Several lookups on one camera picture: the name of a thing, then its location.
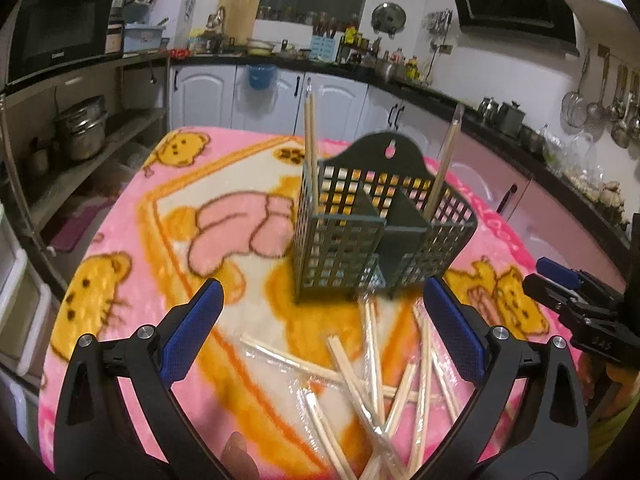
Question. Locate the black kitchen countertop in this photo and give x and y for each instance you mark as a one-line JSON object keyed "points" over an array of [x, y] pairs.
{"points": [[425, 96]]}

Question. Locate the steel faucet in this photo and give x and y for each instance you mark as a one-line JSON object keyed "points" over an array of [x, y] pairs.
{"points": [[220, 12]]}

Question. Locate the row of spice jars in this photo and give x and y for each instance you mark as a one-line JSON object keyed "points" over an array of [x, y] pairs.
{"points": [[290, 14]]}

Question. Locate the white kitchen cabinets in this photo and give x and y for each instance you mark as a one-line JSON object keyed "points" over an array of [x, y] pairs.
{"points": [[210, 95]]}

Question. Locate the blue knife block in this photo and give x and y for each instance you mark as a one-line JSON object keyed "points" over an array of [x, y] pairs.
{"points": [[322, 47]]}

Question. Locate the steel pot with lid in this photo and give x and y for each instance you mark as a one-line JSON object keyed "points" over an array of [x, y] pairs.
{"points": [[511, 119]]}

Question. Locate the stacked steel pots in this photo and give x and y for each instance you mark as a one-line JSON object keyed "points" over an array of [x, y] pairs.
{"points": [[82, 135]]}

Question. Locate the black microwave oven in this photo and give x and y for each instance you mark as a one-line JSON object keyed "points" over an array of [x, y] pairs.
{"points": [[55, 30]]}

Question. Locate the hanging steel pot lid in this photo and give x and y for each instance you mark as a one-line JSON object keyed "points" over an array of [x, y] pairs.
{"points": [[387, 17]]}

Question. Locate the steel kettle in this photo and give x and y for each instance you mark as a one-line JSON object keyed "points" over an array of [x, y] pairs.
{"points": [[487, 109]]}

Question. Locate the pink kitchen cabinets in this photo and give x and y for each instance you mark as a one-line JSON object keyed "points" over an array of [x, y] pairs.
{"points": [[480, 160]]}

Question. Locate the bunch of chopsticks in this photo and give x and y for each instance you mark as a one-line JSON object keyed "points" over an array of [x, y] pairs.
{"points": [[375, 370]]}

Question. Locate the clear plastic bags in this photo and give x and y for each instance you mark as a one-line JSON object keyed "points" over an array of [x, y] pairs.
{"points": [[585, 160]]}

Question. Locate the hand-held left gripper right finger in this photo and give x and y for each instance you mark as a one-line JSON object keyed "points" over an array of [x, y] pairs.
{"points": [[457, 330]]}

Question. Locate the wooden shelf unit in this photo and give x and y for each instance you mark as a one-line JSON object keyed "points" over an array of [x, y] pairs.
{"points": [[60, 180]]}

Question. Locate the hanging kitchen tools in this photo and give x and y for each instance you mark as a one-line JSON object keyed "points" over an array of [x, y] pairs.
{"points": [[439, 25]]}

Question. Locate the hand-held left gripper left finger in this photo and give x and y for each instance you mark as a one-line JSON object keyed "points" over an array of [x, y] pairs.
{"points": [[192, 330]]}

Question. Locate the person's green clothing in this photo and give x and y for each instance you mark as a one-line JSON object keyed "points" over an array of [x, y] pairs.
{"points": [[622, 412]]}

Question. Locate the purple plastic tray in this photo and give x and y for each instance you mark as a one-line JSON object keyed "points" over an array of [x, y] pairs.
{"points": [[75, 230]]}

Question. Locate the dark green plastic utensil holder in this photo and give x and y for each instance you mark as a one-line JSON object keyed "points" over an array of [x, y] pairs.
{"points": [[340, 240]]}

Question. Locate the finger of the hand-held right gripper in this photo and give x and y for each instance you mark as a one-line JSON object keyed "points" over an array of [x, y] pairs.
{"points": [[555, 270], [545, 290]]}

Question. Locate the steel cooking pot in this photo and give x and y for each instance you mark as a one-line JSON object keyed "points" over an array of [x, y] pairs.
{"points": [[386, 70]]}

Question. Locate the row of hanging steel ladles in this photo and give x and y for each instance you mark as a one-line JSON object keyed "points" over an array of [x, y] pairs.
{"points": [[620, 130]]}

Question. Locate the person's left hand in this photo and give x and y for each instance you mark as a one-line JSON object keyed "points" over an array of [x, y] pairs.
{"points": [[236, 457]]}

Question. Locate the white plastic drawer unit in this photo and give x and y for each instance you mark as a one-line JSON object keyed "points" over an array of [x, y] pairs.
{"points": [[20, 300]]}

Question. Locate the pink bear printed blanket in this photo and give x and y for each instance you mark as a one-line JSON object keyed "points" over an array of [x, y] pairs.
{"points": [[150, 270]]}

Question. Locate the light blue plastic container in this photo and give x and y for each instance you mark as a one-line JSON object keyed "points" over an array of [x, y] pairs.
{"points": [[142, 37]]}

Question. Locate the brown box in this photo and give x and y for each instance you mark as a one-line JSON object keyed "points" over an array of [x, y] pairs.
{"points": [[114, 40]]}

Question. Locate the wooden cutting board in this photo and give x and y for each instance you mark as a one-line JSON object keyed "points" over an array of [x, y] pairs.
{"points": [[242, 15]]}

